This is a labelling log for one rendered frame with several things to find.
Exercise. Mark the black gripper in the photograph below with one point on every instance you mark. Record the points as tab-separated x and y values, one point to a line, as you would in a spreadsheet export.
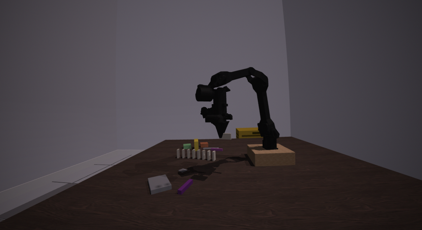
220	117

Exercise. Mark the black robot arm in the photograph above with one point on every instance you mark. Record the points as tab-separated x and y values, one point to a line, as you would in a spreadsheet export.
259	83

